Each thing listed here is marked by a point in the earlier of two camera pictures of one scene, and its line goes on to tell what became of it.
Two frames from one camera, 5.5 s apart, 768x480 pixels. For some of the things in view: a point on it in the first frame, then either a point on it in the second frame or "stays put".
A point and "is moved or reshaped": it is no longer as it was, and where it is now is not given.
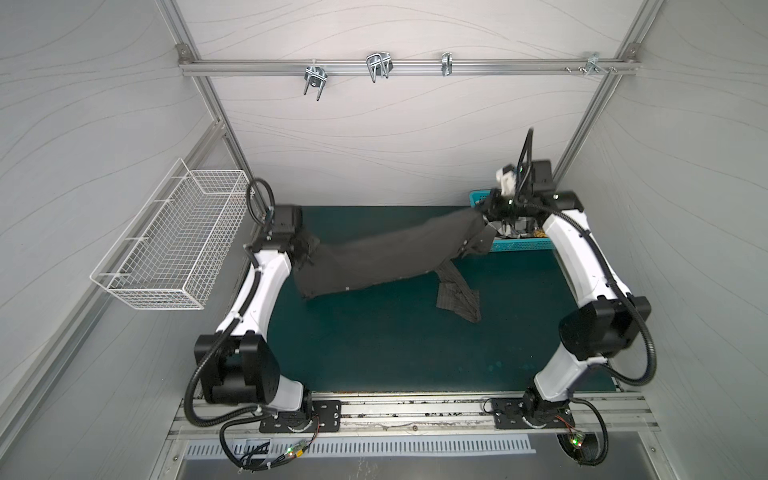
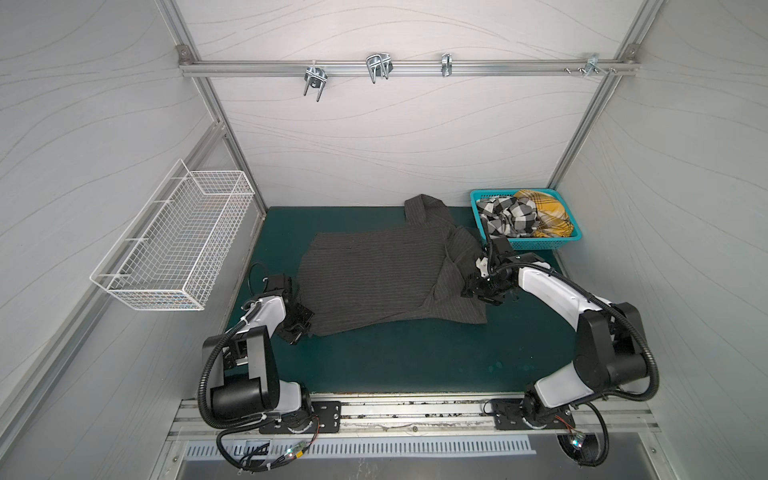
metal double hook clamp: [379, 64] stays put
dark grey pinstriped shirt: [436, 243] is moved or reshaped
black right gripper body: [501, 219] → [485, 287]
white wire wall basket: [168, 252] stays put
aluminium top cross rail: [411, 67] stays put
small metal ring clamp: [447, 63] stays put
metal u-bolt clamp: [314, 76] stays put
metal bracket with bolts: [592, 62] stays put
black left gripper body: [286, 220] → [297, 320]
